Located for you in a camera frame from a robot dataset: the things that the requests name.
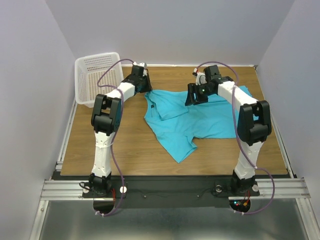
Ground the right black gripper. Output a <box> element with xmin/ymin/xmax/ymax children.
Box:
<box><xmin>184</xmin><ymin>82</ymin><xmax>215</xmax><ymax>106</ymax></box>

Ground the turquoise t-shirt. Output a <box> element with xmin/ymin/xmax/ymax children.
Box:
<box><xmin>144</xmin><ymin>90</ymin><xmax>236</xmax><ymax>163</ymax></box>

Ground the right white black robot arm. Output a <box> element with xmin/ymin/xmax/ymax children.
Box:
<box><xmin>185</xmin><ymin>62</ymin><xmax>272</xmax><ymax>195</ymax></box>

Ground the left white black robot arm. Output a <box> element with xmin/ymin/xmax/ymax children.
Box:
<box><xmin>88</xmin><ymin>62</ymin><xmax>152</xmax><ymax>197</ymax></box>

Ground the white perforated plastic basket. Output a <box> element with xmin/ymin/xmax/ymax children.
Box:
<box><xmin>74</xmin><ymin>52</ymin><xmax>124</xmax><ymax>108</ymax></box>

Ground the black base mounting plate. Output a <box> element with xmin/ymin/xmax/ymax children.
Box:
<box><xmin>79</xmin><ymin>175</ymin><xmax>260</xmax><ymax>211</ymax></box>

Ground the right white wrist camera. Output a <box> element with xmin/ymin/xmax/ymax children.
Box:
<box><xmin>192</xmin><ymin>68</ymin><xmax>207</xmax><ymax>86</ymax></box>

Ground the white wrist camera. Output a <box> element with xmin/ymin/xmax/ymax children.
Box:
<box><xmin>136</xmin><ymin>62</ymin><xmax>147</xmax><ymax>69</ymax></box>
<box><xmin>192</xmin><ymin>68</ymin><xmax>207</xmax><ymax>86</ymax></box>

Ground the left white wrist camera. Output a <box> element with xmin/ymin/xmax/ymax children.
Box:
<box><xmin>136</xmin><ymin>62</ymin><xmax>147</xmax><ymax>69</ymax></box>

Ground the aluminium extrusion frame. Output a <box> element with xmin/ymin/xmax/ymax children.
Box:
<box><xmin>30</xmin><ymin>96</ymin><xmax>320</xmax><ymax>240</ymax></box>

